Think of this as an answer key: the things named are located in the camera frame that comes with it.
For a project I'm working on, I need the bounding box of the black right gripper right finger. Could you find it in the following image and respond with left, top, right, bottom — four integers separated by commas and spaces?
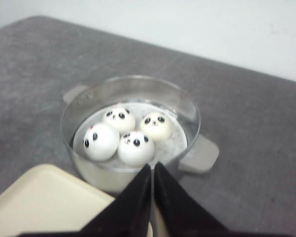
154, 163, 237, 237

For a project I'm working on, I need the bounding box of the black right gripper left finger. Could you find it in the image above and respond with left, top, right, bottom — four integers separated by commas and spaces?
19, 164, 151, 237

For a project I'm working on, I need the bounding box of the stainless steel steamer pot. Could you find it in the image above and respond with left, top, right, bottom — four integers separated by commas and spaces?
61, 76, 219, 194

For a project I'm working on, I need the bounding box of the cream rectangular tray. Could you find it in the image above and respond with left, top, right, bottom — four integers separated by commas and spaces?
0, 164, 116, 237

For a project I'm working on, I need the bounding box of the panda bun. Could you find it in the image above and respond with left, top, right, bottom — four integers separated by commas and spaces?
117, 130, 155, 167
102, 106, 136, 133
83, 122, 120, 161
140, 112, 174, 141

